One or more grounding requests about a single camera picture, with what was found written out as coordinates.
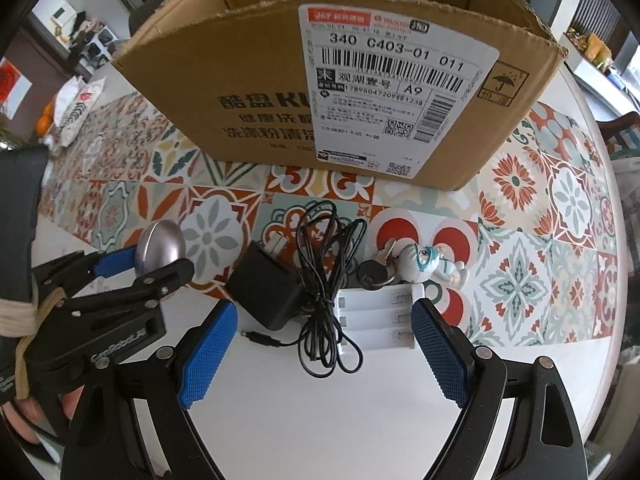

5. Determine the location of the doll keychain with keys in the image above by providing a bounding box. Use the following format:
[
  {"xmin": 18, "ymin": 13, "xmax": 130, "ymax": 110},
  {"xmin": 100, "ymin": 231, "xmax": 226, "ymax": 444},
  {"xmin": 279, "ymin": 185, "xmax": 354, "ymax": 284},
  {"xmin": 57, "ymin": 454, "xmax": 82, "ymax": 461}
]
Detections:
[{"xmin": 357, "ymin": 241, "xmax": 469, "ymax": 292}]

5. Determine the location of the wooden chair with striped blanket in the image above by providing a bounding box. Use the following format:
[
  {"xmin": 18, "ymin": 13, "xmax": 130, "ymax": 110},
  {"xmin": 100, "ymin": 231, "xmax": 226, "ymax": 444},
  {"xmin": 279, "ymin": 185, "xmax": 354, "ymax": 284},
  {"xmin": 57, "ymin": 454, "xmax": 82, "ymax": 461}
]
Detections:
[{"xmin": 597, "ymin": 110, "xmax": 640, "ymax": 161}]

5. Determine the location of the patterned table runner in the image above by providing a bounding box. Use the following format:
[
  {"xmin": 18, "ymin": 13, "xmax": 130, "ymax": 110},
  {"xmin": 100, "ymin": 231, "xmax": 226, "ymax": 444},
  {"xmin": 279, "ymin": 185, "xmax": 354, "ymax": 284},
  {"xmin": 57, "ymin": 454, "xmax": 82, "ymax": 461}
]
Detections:
[{"xmin": 40, "ymin": 94, "xmax": 622, "ymax": 349}]

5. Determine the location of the white tv cabinet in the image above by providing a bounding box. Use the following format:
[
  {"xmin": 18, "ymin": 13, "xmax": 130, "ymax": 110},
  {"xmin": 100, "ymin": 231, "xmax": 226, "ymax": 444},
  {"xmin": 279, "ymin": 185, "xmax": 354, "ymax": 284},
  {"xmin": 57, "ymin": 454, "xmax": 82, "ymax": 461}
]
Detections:
[{"xmin": 562, "ymin": 30, "xmax": 631, "ymax": 86}]

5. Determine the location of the silver egg-shaped device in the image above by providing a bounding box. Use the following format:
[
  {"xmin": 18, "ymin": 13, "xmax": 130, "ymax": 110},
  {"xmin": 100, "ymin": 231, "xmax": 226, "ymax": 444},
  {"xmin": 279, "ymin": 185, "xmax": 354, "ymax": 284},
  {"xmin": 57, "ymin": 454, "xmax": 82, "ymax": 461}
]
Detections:
[{"xmin": 135, "ymin": 220, "xmax": 187, "ymax": 281}]

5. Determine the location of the dark upholstered chair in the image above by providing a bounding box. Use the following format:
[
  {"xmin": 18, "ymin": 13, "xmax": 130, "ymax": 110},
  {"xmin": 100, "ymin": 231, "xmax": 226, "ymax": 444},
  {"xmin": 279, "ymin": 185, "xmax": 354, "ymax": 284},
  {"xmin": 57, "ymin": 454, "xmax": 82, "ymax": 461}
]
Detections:
[{"xmin": 128, "ymin": 0, "xmax": 168, "ymax": 37}]

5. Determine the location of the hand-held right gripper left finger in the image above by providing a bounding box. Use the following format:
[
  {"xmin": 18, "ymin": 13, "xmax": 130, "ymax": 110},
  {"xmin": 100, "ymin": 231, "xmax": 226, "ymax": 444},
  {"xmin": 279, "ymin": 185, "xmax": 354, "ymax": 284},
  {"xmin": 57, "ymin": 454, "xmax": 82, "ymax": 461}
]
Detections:
[{"xmin": 60, "ymin": 301, "xmax": 239, "ymax": 480}]

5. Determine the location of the shoe rack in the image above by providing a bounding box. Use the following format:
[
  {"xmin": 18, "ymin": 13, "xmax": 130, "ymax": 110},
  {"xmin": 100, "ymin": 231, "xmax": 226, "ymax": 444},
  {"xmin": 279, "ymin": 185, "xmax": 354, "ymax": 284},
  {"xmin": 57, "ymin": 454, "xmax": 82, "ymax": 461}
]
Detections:
[{"xmin": 82, "ymin": 25, "xmax": 118, "ymax": 68}]

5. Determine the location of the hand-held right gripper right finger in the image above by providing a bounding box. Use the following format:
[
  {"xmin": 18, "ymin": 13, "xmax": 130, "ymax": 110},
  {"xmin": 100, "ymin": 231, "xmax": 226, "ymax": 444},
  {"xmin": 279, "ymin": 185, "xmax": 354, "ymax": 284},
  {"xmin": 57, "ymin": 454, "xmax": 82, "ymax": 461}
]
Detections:
[{"xmin": 411, "ymin": 297, "xmax": 588, "ymax": 480}]

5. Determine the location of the white battery case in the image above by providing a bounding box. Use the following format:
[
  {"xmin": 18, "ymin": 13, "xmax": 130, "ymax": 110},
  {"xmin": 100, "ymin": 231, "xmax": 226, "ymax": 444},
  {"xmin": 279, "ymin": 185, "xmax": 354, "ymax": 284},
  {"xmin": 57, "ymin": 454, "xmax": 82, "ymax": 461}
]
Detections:
[{"xmin": 336, "ymin": 282, "xmax": 426, "ymax": 354}]

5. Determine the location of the person's left hand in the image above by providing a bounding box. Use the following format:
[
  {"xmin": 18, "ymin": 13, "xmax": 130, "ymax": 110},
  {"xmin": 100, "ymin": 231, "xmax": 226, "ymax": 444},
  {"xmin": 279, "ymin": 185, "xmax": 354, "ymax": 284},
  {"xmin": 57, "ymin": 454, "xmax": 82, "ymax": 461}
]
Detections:
[{"xmin": 2, "ymin": 389, "xmax": 84, "ymax": 442}]

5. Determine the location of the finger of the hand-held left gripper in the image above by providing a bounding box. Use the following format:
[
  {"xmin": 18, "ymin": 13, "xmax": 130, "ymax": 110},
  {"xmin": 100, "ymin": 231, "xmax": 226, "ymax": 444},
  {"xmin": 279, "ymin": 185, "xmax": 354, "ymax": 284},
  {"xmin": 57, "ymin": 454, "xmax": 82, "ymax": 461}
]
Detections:
[
  {"xmin": 64, "ymin": 258, "xmax": 195, "ymax": 312},
  {"xmin": 31, "ymin": 248, "xmax": 140, "ymax": 302}
]

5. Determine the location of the brown cardboard box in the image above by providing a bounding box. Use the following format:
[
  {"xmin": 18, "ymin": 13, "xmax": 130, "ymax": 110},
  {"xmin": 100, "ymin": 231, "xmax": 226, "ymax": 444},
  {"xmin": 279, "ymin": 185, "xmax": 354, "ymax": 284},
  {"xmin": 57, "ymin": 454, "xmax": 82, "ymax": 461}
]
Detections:
[{"xmin": 111, "ymin": 0, "xmax": 570, "ymax": 192}]

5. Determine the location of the bowl of oranges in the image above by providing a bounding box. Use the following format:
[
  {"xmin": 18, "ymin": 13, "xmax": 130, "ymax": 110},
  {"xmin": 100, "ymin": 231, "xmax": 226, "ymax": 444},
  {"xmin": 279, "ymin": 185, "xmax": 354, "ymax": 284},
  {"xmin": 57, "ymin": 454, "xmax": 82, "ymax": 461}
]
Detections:
[{"xmin": 34, "ymin": 102, "xmax": 54, "ymax": 137}]

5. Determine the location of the black power adapter with cable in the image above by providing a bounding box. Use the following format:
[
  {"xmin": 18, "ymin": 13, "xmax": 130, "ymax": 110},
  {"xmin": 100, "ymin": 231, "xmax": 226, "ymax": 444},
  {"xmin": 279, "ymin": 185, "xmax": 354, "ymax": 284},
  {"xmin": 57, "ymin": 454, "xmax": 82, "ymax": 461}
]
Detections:
[{"xmin": 225, "ymin": 200, "xmax": 369, "ymax": 379}]

